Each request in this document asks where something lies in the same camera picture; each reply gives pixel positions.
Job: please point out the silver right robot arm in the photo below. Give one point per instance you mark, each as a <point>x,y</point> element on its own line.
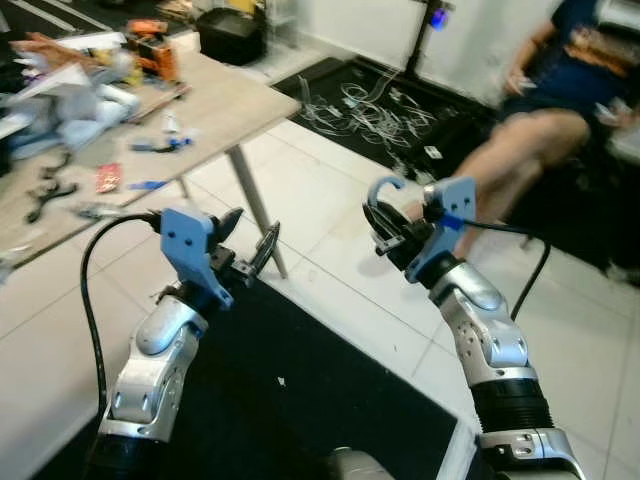
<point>490,345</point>

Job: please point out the long grey metal table leg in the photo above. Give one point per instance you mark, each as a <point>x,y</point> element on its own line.
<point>255,205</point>

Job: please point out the short grey metal table leg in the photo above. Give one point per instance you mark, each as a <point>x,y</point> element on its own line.
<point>184,188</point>

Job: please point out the small blue strip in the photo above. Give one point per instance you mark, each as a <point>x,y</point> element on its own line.
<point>146,185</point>

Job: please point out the long blue tool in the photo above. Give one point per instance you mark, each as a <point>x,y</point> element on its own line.
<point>160,145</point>

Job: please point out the plain black floor mat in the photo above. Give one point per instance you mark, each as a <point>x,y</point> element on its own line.
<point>290,380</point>

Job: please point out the red snack packet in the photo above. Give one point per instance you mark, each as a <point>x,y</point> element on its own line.
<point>109,178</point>

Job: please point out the black stand with blue light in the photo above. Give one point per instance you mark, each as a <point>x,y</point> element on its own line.
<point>425,35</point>

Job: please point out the seated person in blue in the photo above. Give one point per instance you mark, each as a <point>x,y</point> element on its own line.
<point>540,130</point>

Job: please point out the black pliers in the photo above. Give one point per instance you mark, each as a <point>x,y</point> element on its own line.
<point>50,195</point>

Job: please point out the black bag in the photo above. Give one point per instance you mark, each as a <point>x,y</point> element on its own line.
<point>230,35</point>

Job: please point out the orange power tool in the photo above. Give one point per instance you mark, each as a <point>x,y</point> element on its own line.
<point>152,50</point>

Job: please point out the pile of white grey clutter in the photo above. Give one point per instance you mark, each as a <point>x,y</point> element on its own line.
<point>75,105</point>

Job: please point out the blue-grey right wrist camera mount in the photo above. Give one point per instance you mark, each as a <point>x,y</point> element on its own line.
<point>447,225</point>

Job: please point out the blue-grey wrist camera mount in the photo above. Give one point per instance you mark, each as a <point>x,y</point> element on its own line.
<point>447,225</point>
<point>185,240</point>

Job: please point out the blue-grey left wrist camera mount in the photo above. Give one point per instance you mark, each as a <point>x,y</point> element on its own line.
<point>185,240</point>

